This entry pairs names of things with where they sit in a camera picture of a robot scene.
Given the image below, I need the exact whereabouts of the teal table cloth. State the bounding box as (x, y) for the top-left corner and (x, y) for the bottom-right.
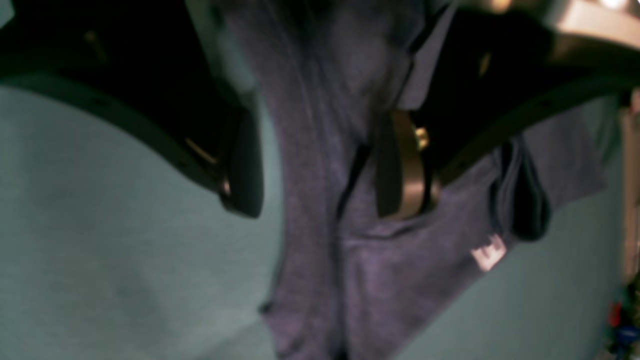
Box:
(1, 89), (620, 360)

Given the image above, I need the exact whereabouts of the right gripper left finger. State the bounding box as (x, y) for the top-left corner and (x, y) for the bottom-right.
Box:
(1, 0), (264, 218)

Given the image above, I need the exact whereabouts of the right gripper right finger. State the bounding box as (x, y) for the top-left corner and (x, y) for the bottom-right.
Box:
(375, 7), (640, 220)

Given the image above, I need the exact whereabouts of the blue-grey T-shirt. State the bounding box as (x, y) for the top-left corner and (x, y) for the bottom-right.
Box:
(215, 0), (605, 360)

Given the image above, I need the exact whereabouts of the blue orange clamp bottom right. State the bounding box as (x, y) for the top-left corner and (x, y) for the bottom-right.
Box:
(606, 301), (640, 360)

